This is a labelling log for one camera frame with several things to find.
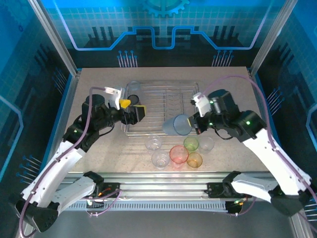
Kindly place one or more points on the aluminium rail beam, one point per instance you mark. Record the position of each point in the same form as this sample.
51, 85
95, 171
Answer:
161, 186

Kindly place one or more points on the red plastic cup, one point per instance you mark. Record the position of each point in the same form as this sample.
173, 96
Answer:
178, 153

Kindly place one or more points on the grey smoked plastic cup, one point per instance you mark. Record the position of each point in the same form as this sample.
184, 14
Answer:
134, 99

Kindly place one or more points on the steel front panel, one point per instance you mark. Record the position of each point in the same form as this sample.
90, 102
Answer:
161, 225

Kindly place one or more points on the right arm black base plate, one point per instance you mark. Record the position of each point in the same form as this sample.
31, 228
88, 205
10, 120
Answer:
215, 190

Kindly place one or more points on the orange plastic cup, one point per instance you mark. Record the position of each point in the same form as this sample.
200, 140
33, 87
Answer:
195, 160

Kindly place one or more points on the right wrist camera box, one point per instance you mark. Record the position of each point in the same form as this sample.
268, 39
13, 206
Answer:
203, 105

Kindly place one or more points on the aluminium frame post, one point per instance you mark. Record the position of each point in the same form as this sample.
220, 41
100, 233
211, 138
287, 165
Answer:
272, 37
53, 37

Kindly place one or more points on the green plastic cup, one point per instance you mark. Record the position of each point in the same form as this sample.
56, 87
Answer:
191, 143

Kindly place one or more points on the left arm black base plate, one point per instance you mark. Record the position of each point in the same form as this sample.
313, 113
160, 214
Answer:
112, 189

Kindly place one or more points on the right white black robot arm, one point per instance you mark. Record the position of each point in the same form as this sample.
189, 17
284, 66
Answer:
272, 158

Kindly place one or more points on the blue plastic cup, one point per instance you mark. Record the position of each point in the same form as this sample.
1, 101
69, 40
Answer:
175, 125

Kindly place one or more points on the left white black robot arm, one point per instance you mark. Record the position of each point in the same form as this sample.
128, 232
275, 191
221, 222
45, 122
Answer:
54, 163

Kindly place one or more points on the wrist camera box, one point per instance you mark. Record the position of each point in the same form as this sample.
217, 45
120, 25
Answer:
114, 98
203, 105

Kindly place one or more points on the clear plastic cup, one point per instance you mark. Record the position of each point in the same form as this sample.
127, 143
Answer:
206, 144
153, 144
134, 86
160, 159

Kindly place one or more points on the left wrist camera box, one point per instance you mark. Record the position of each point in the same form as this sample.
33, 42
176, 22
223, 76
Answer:
114, 98

